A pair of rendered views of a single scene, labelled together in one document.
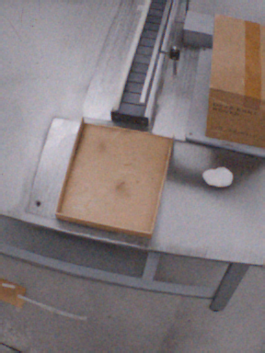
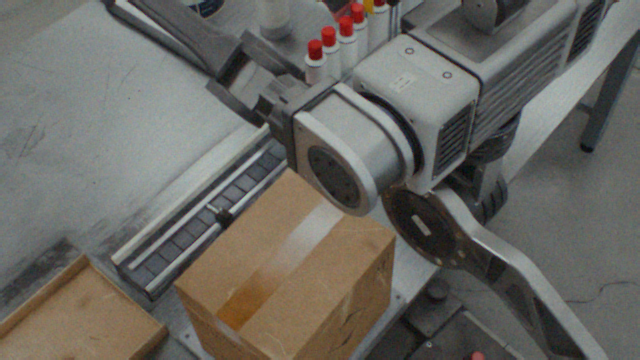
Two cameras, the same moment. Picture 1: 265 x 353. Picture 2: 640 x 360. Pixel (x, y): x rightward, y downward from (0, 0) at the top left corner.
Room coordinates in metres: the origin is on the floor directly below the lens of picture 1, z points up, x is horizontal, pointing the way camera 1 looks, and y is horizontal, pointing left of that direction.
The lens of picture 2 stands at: (0.47, -0.69, 2.11)
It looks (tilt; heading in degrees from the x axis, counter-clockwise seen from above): 53 degrees down; 27
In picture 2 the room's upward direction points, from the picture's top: 4 degrees counter-clockwise
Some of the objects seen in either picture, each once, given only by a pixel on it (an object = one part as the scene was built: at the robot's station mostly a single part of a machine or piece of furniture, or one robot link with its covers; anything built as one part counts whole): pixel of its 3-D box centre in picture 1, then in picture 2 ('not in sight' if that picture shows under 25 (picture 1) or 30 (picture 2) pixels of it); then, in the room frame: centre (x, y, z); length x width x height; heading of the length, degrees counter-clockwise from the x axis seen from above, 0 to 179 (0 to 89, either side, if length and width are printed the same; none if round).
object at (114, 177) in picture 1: (115, 175); (67, 343); (0.76, 0.05, 0.85); 0.30 x 0.26 x 0.04; 164
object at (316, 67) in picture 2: not in sight; (316, 77); (1.50, -0.17, 0.98); 0.05 x 0.05 x 0.20
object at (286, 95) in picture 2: not in sight; (296, 112); (1.00, -0.39, 1.45); 0.09 x 0.08 x 0.12; 158
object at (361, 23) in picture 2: not in sight; (357, 40); (1.65, -0.21, 0.98); 0.05 x 0.05 x 0.20
